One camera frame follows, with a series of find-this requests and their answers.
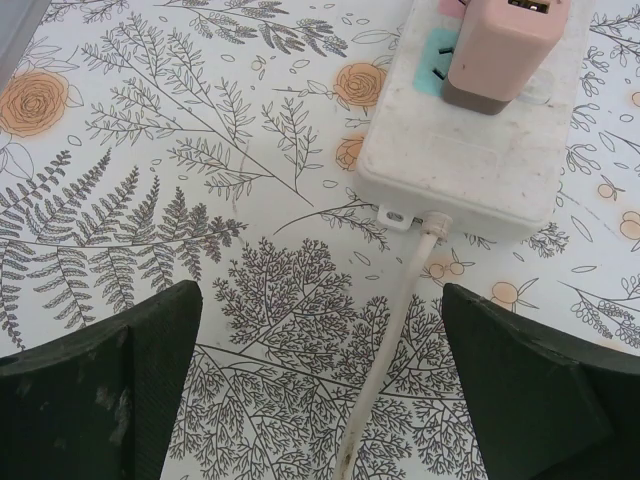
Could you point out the white power strip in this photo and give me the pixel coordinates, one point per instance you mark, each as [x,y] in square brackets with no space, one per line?
[450,165]

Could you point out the aluminium table side rail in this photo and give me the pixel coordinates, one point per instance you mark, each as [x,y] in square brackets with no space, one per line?
[12,30]

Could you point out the pink USB charger brown base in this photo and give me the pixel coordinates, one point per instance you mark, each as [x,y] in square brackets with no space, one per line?
[500,50]

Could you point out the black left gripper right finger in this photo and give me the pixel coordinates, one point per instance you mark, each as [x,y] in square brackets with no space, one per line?
[550,400]

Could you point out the floral print tablecloth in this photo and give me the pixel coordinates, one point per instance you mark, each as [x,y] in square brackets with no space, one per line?
[250,150]

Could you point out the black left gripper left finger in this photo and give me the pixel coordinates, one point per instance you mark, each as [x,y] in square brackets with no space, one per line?
[75,400]

